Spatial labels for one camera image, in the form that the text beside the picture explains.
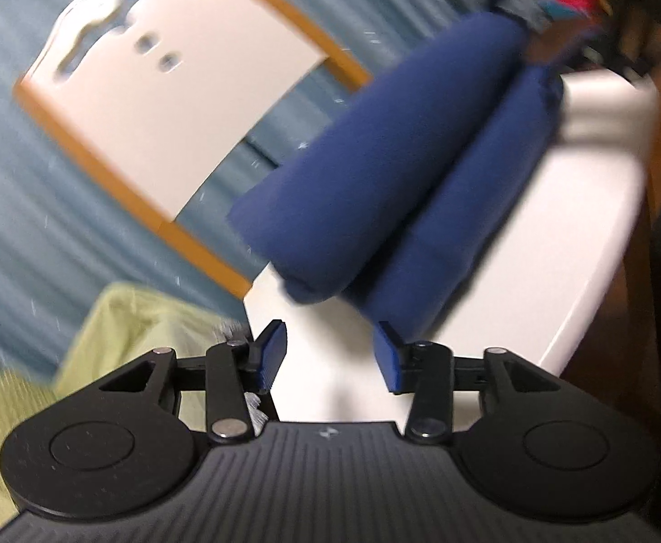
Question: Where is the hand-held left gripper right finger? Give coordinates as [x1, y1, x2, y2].
[377, 321, 563, 445]

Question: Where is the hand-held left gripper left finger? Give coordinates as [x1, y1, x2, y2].
[81, 319, 287, 443]

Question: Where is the navy blue garment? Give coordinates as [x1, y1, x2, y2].
[227, 11, 566, 340]

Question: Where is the green covered sofa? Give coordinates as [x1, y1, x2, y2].
[0, 281, 263, 527]

